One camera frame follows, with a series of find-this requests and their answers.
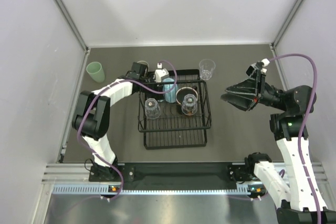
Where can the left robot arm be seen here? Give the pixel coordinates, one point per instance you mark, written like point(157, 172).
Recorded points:
point(91, 120)

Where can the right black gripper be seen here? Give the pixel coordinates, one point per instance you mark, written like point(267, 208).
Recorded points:
point(255, 87)

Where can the clear faceted glass tumbler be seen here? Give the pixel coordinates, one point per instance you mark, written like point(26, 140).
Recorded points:
point(206, 69)

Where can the red and black skull mug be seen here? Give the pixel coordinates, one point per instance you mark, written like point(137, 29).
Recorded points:
point(181, 93)

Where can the black wire dish rack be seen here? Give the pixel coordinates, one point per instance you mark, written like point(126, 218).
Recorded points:
point(172, 130)

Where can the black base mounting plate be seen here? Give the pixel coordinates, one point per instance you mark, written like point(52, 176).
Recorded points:
point(180, 175)

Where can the light blue ceramic mug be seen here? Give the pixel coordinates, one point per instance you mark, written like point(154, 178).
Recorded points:
point(170, 88)

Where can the slotted aluminium cable duct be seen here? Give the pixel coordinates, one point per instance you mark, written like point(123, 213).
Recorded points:
point(105, 189)

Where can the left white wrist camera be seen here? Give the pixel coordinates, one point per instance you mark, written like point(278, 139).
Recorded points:
point(160, 73)

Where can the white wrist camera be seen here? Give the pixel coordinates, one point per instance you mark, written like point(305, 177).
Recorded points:
point(258, 66)
point(160, 73)

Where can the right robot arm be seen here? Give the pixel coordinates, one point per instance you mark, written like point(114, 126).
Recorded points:
point(297, 199)

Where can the mint green plastic cup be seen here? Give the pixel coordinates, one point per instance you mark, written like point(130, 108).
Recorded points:
point(96, 72)

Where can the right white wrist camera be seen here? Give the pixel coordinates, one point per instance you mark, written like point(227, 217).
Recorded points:
point(258, 66)

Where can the small steel cup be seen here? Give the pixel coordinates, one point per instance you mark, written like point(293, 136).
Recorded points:
point(145, 63)

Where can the small clear glass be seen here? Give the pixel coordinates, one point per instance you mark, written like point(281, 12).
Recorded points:
point(189, 105)
point(152, 109)

